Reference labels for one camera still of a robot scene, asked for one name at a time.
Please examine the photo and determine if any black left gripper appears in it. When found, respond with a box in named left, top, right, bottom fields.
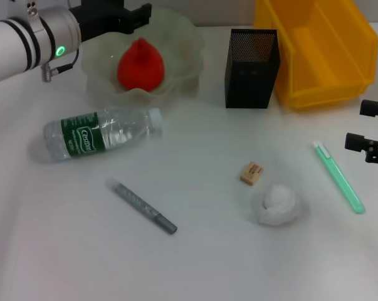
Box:
left=68, top=0, right=153, bottom=41

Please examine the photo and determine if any mint green pen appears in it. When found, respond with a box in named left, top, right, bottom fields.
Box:
left=313, top=140, right=365, bottom=215

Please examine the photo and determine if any red-orange fruit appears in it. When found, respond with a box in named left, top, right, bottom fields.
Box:
left=117, top=37, right=166, bottom=93

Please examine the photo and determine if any white paper ball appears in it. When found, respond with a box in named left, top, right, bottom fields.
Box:
left=253, top=183, right=302, bottom=226

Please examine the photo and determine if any clear green-label water bottle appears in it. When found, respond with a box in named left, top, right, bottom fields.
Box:
left=43, top=107, right=164, bottom=164

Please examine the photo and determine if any grey glitter pen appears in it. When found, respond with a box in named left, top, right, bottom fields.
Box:
left=105, top=177, right=178, bottom=235

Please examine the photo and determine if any pale green glass fruit bowl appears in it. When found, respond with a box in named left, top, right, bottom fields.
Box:
left=81, top=8, right=207, bottom=107

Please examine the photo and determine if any small tan eraser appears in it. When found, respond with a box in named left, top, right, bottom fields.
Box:
left=239, top=161, right=265, bottom=186

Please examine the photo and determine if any black mesh pen holder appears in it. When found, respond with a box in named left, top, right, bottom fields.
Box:
left=224, top=28, right=281, bottom=110

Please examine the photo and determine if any yellow plastic bin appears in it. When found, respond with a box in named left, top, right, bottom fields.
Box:
left=253, top=0, right=378, bottom=111

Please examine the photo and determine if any left arm connector cable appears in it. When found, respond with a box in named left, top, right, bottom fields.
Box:
left=40, top=46, right=81, bottom=83

